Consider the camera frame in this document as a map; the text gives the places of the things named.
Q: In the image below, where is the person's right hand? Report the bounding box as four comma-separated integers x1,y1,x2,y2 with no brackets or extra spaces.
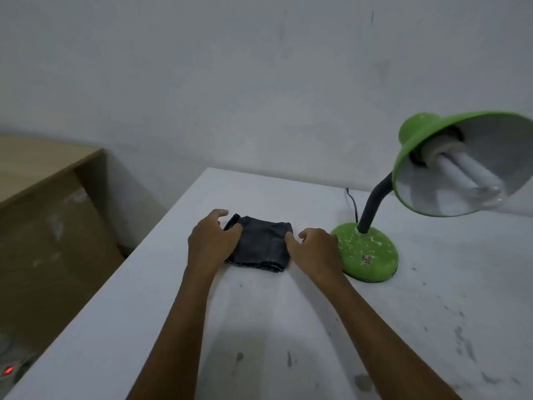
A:
285,228,347,284

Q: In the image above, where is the person's left hand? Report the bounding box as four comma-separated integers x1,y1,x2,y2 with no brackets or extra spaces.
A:
187,209,244,281

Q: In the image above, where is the green table lamp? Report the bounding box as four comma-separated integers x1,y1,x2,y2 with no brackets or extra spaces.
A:
331,111,533,284

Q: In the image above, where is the dark grey cloth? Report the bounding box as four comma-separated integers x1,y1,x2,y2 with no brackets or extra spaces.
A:
223,213,294,274

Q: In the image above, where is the person's right forearm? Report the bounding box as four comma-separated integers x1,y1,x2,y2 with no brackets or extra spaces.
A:
309,275,460,400

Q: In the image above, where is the person's left forearm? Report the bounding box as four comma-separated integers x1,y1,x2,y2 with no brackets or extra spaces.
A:
127,268,217,400

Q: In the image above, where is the light wooden cabinet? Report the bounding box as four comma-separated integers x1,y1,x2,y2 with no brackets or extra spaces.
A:
0,135,125,354

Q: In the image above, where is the white fluorescent light bulb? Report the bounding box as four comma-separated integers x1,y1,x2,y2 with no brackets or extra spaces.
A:
418,135,510,204

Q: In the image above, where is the power strip with red light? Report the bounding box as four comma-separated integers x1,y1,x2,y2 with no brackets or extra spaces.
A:
0,333,36,384

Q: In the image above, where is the black power cord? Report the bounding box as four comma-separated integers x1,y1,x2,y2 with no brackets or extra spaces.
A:
345,188,360,224

